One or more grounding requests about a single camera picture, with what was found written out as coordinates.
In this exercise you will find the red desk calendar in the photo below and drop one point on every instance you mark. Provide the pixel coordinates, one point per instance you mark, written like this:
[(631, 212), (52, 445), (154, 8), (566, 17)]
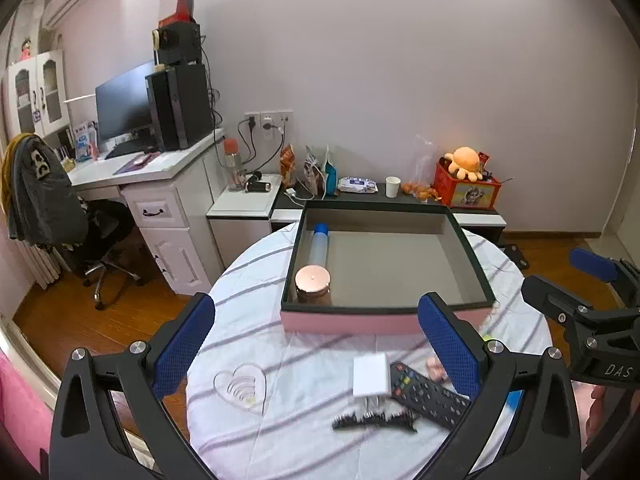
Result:
[(182, 10)]

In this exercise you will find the pink storage box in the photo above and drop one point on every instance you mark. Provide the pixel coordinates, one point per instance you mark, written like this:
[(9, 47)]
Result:
[(390, 265)]

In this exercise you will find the yellow garment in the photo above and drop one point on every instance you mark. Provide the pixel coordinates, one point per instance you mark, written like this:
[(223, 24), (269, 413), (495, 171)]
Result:
[(11, 160)]

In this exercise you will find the pink doll figurine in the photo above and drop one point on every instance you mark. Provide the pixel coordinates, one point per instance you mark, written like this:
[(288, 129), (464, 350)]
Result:
[(435, 369)]

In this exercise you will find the purple mouse pad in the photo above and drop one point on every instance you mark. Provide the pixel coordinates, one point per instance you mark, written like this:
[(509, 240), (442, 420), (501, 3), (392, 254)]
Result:
[(131, 164)]

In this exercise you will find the printed paper bag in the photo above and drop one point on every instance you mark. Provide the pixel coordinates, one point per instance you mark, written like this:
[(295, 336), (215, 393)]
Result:
[(313, 172)]

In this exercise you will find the black hair clip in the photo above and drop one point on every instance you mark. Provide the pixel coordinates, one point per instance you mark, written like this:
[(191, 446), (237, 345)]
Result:
[(375, 421)]

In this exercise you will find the blue snack bag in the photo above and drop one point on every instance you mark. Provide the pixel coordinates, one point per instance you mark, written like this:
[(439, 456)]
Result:
[(331, 175)]

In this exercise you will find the orange octopus plush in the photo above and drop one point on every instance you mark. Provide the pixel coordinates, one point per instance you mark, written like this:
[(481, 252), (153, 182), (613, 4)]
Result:
[(464, 160)]

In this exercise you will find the pink blanket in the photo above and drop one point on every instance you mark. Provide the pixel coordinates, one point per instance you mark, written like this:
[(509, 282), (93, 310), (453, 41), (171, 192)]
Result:
[(22, 410)]

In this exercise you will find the white charger plug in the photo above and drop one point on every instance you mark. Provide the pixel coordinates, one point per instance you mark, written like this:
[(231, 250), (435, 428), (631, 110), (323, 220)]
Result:
[(370, 375)]

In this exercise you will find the orange snack bag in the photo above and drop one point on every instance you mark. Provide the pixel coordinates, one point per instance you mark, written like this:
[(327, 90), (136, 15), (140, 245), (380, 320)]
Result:
[(288, 165)]

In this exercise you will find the clear tube with blue cap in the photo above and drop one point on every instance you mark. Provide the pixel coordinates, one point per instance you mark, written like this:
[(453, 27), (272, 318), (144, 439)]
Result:
[(319, 250)]

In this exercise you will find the white glass-door cabinet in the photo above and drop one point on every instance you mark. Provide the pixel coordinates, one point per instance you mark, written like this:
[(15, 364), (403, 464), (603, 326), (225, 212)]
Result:
[(55, 85)]

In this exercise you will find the red printed box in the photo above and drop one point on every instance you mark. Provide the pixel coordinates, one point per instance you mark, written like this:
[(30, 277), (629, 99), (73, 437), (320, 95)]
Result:
[(470, 194)]

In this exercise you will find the low black-topped white bench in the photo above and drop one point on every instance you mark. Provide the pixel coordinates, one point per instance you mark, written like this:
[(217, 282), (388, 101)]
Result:
[(480, 220)]

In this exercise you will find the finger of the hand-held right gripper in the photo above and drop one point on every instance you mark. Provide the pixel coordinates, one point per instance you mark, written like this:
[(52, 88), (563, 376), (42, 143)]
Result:
[(550, 297), (592, 264)]

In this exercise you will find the white paper cup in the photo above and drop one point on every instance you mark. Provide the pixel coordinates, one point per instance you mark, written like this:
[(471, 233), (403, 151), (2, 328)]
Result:
[(393, 187)]

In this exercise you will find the black box with yellow tag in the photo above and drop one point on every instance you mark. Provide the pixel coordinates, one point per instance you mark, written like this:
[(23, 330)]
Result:
[(177, 45)]

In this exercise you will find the grey jacket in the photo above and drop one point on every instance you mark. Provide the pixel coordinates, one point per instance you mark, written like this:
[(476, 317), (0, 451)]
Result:
[(45, 195)]

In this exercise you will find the person's right forearm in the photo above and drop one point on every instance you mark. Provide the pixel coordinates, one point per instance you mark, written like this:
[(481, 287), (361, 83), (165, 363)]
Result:
[(592, 405)]

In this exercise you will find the white desk with drawers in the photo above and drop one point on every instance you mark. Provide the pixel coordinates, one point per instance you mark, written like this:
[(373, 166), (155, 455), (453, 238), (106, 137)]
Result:
[(165, 210)]

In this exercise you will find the black computer tower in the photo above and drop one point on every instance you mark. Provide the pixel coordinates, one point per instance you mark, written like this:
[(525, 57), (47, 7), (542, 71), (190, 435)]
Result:
[(180, 105)]

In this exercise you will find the clear bottle with orange cap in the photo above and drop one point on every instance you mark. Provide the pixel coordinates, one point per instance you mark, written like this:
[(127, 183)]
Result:
[(232, 165)]

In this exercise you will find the small doll figure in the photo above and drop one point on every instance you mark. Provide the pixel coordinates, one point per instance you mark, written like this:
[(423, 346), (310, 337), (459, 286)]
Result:
[(26, 50)]

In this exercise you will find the black keyboard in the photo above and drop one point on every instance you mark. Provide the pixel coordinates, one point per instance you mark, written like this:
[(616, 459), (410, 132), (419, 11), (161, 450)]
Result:
[(127, 151)]

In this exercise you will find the plastic bag of oranges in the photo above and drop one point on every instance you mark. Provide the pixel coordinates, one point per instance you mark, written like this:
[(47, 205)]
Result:
[(422, 180)]

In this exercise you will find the wet wipes pack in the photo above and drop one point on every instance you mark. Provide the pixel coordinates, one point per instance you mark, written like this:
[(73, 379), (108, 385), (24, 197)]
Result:
[(357, 185)]

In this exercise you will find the black computer monitor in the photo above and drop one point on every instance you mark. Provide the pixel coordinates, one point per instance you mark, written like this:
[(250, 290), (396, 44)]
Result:
[(122, 105)]

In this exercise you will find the small black cylinder device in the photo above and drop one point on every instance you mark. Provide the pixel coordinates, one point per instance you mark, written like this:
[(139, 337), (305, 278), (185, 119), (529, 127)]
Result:
[(257, 186)]

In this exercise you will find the black remote control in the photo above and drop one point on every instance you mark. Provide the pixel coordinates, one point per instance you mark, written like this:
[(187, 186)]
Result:
[(425, 396)]

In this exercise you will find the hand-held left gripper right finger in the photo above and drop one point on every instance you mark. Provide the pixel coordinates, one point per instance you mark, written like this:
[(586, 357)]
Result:
[(450, 345)]

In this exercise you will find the small white side cabinet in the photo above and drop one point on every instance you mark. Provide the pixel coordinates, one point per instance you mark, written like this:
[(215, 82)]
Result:
[(235, 240)]

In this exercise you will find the white wall socket strip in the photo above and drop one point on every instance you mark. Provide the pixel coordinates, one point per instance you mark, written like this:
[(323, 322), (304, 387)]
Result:
[(280, 117)]

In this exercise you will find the black office chair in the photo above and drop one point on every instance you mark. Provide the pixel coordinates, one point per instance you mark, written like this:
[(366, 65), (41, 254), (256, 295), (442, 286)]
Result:
[(105, 230)]

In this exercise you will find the rose gold lidded jar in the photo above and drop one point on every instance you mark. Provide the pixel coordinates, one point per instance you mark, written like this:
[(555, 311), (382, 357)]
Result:
[(312, 279)]

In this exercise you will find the white radiator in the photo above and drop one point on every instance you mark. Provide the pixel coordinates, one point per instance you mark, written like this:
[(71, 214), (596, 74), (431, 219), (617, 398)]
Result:
[(42, 267)]

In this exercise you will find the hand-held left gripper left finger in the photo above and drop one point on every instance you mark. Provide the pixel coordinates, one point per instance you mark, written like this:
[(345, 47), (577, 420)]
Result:
[(182, 345)]

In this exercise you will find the blue and white carton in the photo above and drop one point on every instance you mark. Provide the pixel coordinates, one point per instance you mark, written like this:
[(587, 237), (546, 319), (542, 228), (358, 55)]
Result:
[(84, 141)]

